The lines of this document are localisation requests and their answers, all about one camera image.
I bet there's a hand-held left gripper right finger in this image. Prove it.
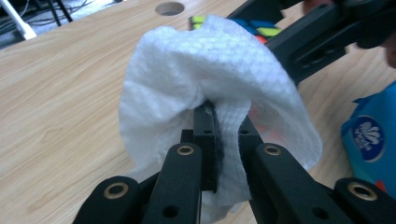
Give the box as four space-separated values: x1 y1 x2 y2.
238 115 264 150

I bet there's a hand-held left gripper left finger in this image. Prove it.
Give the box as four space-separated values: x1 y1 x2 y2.
180 100 219 191

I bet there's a multicoloured puzzle cube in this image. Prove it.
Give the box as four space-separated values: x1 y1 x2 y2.
189 14 285 45

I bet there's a blue wet wipes pack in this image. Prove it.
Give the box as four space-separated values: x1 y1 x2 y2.
340 81 396 200

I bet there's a white desk leg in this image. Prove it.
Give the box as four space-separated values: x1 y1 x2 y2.
0 0 37 41

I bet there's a white wet wipe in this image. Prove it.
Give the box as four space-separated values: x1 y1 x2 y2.
118 14 323 224

